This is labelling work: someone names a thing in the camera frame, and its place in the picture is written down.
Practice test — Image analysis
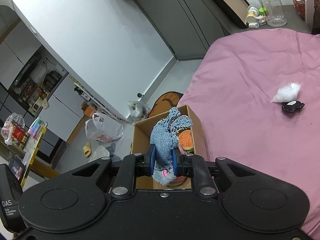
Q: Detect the plush hamburger toy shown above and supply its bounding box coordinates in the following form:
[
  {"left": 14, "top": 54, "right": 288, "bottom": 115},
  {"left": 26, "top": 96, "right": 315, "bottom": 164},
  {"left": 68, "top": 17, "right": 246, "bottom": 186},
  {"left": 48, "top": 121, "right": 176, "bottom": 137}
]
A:
[{"left": 178, "top": 129, "right": 194, "bottom": 154}]

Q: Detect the grey pink plush toy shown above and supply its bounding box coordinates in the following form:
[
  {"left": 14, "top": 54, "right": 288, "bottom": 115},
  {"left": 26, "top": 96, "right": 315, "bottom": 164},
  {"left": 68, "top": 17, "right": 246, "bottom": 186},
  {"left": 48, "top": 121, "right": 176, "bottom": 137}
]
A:
[{"left": 150, "top": 107, "right": 193, "bottom": 186}]

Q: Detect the black felt pouch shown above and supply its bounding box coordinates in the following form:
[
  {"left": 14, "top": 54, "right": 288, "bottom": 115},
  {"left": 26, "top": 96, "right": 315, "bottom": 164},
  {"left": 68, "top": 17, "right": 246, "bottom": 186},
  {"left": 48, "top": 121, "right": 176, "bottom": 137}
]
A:
[{"left": 281, "top": 100, "right": 305, "bottom": 113}]

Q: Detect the clear bag white filling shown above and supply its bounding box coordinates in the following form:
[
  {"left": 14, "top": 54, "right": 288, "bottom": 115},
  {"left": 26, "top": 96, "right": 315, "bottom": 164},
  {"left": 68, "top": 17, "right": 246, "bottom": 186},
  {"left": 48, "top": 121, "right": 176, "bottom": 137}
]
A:
[{"left": 271, "top": 82, "right": 302, "bottom": 103}]

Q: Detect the brown cardboard box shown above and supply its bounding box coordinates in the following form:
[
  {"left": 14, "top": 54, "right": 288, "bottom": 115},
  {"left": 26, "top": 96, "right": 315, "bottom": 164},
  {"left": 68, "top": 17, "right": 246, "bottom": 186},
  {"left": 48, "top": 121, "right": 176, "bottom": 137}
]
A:
[{"left": 131, "top": 105, "right": 209, "bottom": 190}]

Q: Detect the yellow slipper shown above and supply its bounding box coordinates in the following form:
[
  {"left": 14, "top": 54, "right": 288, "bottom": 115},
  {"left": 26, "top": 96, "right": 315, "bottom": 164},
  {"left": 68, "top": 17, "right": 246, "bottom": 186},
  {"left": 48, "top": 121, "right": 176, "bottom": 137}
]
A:
[{"left": 82, "top": 142, "right": 92, "bottom": 158}]

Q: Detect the white plastic shopping bag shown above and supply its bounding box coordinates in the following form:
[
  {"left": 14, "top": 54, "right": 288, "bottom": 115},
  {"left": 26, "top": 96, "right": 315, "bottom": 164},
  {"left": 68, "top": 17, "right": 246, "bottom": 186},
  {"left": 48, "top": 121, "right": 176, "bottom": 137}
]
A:
[{"left": 85, "top": 112, "right": 124, "bottom": 143}]

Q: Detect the small clear trash bag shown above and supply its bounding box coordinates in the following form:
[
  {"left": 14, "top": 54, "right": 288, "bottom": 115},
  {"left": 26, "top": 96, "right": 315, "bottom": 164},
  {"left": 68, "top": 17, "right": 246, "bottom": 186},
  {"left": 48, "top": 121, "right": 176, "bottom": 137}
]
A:
[{"left": 128, "top": 101, "right": 150, "bottom": 120}]

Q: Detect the orange cat floor mat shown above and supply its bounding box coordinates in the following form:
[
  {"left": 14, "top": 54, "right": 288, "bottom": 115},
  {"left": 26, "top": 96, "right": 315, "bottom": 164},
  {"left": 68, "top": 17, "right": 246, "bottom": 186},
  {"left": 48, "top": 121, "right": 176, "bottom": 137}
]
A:
[{"left": 148, "top": 91, "right": 183, "bottom": 118}]

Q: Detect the pink bed sheet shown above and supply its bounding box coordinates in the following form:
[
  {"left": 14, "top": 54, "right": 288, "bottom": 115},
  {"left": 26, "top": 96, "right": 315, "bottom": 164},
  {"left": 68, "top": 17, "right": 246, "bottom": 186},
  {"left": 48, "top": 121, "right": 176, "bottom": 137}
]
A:
[{"left": 179, "top": 28, "right": 319, "bottom": 239}]

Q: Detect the grey wardrobe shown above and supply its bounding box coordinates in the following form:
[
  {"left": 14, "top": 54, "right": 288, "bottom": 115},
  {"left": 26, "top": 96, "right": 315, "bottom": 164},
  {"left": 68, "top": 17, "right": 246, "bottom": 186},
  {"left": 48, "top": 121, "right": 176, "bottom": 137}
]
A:
[{"left": 133, "top": 0, "right": 243, "bottom": 60}]

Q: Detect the white supplement bottle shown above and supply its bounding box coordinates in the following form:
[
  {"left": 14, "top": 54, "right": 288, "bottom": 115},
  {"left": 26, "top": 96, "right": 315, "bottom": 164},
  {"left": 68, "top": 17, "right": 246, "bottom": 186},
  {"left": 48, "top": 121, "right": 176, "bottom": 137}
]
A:
[{"left": 246, "top": 4, "right": 260, "bottom": 28}]

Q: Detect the clear plastic water jug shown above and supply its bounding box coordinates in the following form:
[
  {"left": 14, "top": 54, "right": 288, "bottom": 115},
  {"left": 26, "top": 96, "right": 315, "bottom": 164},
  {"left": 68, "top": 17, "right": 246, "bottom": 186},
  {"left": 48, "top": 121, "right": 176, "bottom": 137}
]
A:
[{"left": 258, "top": 0, "right": 287, "bottom": 27}]

